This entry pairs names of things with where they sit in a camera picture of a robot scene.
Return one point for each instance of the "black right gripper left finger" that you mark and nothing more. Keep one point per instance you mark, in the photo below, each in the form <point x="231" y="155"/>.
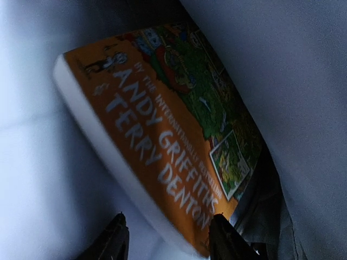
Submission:
<point x="112" y="243"/>

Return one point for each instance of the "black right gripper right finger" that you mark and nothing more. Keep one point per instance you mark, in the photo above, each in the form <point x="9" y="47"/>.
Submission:
<point x="226" y="243"/>

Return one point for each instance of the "navy blue student backpack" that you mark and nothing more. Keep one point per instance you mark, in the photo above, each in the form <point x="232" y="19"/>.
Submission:
<point x="288" y="60"/>

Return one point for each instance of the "orange Treehouse book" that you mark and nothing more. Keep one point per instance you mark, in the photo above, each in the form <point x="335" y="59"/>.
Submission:
<point x="164" y="116"/>

